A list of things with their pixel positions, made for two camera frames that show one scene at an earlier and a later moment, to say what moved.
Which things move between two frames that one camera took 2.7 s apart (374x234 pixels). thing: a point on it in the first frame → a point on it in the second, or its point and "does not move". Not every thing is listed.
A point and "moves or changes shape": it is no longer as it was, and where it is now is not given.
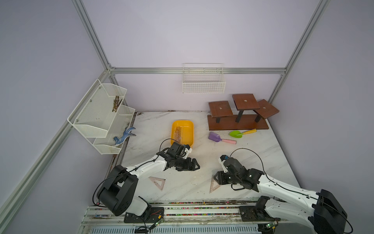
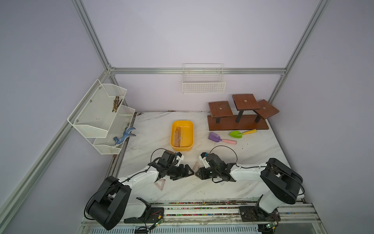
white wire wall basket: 203,78 does not move
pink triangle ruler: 214,185 moves or changes shape
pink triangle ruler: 159,182 does not move
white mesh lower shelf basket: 122,119 does not move
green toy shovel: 237,134 does not move
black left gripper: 187,166 → 182,174
